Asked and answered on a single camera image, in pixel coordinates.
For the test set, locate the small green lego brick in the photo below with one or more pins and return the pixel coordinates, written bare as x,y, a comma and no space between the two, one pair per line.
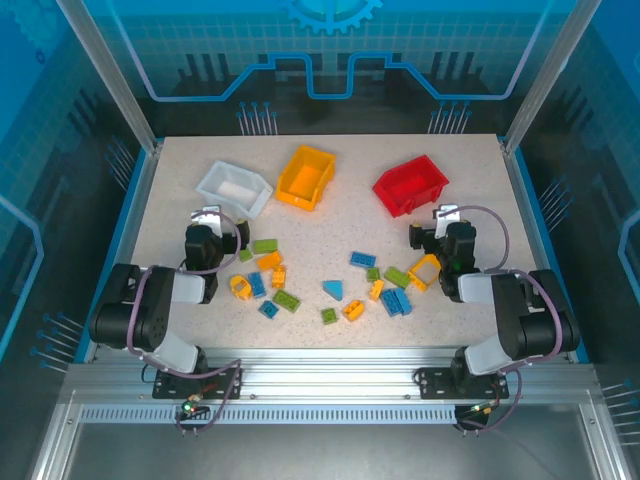
245,255
328,316
373,274

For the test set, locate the long green lego brick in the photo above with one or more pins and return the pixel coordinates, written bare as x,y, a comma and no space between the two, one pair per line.
286,300
397,277
265,245

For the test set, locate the long yellow lego brick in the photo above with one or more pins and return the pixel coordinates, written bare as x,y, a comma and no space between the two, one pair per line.
270,260

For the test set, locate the yellow lego window frame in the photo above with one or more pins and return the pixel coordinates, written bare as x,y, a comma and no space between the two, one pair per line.
416,280

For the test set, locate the yellow rounded lego piece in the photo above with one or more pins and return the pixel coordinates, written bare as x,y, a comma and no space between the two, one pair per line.
236,290

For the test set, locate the long blue lego brick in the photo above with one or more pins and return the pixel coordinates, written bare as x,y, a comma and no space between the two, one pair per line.
257,285
406,301
391,305
363,259

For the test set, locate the red plastic bin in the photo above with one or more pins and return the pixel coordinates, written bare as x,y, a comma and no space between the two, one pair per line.
410,185

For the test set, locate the white plastic bin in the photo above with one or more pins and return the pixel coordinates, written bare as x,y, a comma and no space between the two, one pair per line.
215,185

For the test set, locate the small yellow lego brick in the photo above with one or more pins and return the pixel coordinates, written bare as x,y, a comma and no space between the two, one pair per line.
376,289

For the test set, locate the yellow plastic bin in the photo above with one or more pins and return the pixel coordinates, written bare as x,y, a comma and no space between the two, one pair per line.
305,177

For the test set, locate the blue triangular lego piece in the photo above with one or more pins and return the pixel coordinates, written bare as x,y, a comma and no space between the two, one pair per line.
334,290

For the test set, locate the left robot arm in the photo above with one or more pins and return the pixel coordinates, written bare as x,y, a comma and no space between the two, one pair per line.
150,310

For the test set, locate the small blue lego brick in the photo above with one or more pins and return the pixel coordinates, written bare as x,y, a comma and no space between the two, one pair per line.
269,309

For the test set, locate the small LED connector board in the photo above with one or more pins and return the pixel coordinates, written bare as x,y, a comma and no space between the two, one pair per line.
481,410
192,404

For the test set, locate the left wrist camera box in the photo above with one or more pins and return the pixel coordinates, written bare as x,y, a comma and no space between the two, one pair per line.
216,226

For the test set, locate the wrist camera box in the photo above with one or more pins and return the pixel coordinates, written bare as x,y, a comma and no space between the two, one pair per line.
442,222
216,226

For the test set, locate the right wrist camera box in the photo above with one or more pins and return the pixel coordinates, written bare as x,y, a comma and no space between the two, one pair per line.
442,222

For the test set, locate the aluminium side rail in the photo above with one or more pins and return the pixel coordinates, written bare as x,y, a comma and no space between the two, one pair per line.
524,200
133,200

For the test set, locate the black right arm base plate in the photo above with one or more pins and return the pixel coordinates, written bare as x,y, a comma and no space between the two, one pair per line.
435,382

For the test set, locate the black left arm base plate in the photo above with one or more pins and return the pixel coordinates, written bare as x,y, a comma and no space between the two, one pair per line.
225,382

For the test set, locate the aluminium front rail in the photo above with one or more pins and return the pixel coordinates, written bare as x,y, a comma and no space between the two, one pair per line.
325,375

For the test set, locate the aluminium frame post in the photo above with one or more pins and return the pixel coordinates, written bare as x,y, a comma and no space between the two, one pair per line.
111,75
547,75

